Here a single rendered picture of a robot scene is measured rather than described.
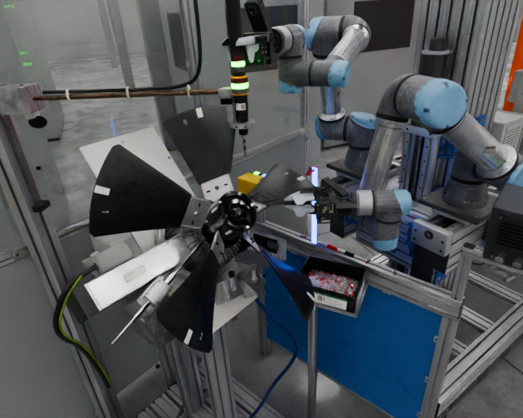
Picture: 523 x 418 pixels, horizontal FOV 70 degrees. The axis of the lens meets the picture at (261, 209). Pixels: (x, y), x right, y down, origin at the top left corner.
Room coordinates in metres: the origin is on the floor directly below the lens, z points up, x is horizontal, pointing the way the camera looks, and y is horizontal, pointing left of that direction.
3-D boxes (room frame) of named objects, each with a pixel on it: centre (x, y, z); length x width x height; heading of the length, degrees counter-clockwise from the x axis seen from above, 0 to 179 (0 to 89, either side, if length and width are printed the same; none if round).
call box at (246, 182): (1.46, 0.00, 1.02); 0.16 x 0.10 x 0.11; 47
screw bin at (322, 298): (1.02, -0.22, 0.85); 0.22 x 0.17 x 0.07; 62
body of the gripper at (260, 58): (1.09, -0.03, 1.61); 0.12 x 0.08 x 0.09; 147
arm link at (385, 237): (0.98, -0.37, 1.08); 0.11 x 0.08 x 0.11; 16
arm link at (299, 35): (1.23, -0.12, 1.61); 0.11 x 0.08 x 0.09; 147
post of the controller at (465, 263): (0.89, -0.60, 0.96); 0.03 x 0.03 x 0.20; 47
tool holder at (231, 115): (0.99, 0.04, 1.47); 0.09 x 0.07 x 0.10; 82
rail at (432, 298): (1.19, -0.28, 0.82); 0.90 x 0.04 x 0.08; 47
